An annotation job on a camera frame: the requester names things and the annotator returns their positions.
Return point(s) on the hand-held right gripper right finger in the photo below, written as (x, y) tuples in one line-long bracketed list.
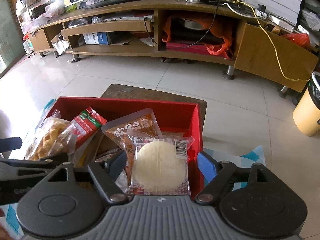
[(206, 164)]

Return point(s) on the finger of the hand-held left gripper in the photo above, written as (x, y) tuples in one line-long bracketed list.
[(10, 144), (30, 165)]

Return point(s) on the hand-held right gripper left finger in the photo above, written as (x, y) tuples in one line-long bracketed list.
[(120, 160)]

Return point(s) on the orange brown snack packet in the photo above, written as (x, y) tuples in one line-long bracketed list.
[(135, 130)]

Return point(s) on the yellow waffle packet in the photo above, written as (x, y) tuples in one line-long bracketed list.
[(47, 135)]

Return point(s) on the white round pastry packet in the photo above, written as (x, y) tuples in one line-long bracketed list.
[(157, 165)]

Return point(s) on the red green spicy strip packet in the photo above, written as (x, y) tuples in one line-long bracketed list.
[(87, 126)]

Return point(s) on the red cardboard box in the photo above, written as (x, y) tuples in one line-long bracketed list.
[(125, 107)]

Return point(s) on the blue white checkered tablecloth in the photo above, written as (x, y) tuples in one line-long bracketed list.
[(252, 157)]

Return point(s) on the yellow waste bin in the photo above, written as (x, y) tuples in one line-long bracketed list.
[(308, 115)]

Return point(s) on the tape roll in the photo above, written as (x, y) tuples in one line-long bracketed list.
[(60, 38)]

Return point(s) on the flat red box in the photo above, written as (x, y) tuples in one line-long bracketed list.
[(190, 47)]

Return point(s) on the orange plastic bag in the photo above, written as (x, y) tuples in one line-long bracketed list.
[(220, 46)]

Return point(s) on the blue white carton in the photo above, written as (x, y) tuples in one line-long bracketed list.
[(96, 38)]

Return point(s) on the wooden television stand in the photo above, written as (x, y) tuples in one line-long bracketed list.
[(262, 50)]

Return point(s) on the white plastic bag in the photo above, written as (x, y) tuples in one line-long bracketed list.
[(55, 6)]

